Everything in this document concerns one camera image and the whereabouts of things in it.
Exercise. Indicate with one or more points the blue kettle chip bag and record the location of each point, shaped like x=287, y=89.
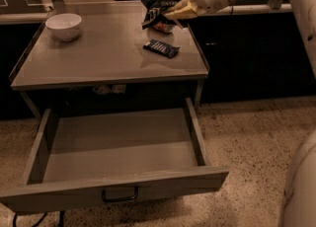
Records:
x=155, y=12

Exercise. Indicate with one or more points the open grey top drawer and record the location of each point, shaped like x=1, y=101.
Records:
x=75, y=157

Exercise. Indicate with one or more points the red soda can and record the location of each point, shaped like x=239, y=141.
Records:
x=164, y=27

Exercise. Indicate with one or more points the dark blue candy bar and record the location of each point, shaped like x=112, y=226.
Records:
x=161, y=48

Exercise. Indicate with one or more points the grey cabinet table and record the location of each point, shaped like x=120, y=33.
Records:
x=109, y=51

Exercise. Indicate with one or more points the white ceramic bowl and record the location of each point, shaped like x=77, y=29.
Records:
x=65, y=27

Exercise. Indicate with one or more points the grey counter rail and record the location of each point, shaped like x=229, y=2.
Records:
x=103, y=8

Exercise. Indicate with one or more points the black drawer handle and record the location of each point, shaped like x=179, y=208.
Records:
x=114, y=195

